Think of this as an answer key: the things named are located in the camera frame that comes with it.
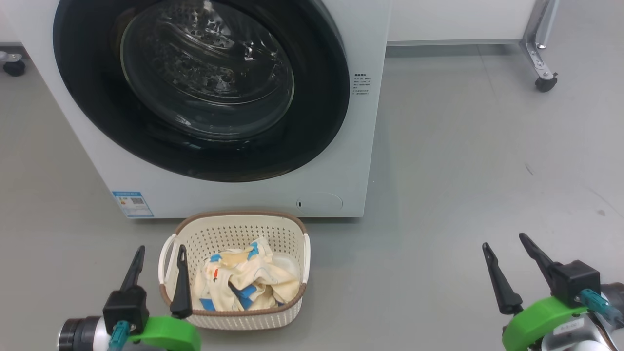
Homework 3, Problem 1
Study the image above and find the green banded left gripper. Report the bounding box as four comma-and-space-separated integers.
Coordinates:
120, 244, 201, 351

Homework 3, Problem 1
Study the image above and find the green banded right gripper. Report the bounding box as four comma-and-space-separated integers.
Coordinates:
482, 233, 588, 351

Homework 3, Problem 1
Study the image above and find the cream garment with blue patches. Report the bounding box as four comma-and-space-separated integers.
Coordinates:
192, 237, 300, 312

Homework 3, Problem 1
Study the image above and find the round black glass washer door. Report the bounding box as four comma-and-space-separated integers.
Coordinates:
53, 0, 351, 183

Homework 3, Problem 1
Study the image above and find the cream perforated laundry basket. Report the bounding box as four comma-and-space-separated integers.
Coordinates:
157, 211, 312, 331

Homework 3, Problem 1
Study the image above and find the white front-load washing machine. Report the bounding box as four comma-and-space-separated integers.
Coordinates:
0, 0, 390, 219

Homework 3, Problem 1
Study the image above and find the blue energy label sticker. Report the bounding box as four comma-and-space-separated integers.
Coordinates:
112, 191, 154, 218

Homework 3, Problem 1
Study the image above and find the round white filter cover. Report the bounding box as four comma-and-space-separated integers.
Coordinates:
296, 192, 343, 213

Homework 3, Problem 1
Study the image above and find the black caster wheel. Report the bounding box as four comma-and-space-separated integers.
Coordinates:
535, 73, 558, 93

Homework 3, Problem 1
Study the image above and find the white panel furniture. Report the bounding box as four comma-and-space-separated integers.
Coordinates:
388, 0, 537, 47

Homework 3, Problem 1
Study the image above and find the teal left camera cable plug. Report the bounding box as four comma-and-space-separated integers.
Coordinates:
108, 320, 130, 351

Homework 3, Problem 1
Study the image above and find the teal camera cable plug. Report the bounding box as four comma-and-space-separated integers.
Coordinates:
580, 289, 624, 327
108, 320, 130, 351

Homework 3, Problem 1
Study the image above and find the teal right camera cable plug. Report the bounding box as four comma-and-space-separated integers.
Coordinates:
580, 289, 624, 327

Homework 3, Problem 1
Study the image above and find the silver metal frame leg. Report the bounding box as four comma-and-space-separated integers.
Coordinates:
521, 0, 559, 81

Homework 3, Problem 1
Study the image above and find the black caster with silver mount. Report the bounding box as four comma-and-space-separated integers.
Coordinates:
0, 51, 26, 77

